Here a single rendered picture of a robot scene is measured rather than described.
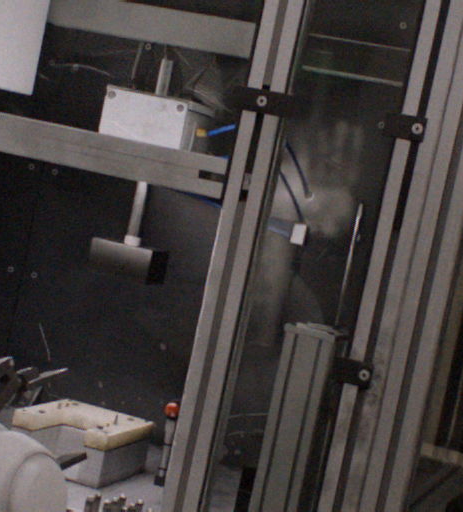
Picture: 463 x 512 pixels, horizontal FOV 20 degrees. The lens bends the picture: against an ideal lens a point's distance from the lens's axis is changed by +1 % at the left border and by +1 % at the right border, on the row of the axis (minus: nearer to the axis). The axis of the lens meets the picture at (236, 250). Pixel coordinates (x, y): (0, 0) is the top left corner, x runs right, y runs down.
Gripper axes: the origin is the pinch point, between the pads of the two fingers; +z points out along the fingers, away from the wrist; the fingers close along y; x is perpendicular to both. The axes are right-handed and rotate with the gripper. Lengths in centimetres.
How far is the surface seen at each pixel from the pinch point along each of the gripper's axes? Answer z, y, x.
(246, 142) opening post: 23.6, 23.7, -16.2
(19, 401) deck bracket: 51, -4, 46
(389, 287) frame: 24.0, 5.1, -28.9
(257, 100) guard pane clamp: 24.1, 27.8, -18.4
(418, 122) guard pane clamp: 26.8, 21.4, -35.0
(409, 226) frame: 25.3, 10.9, -32.1
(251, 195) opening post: 22.8, 17.9, -15.8
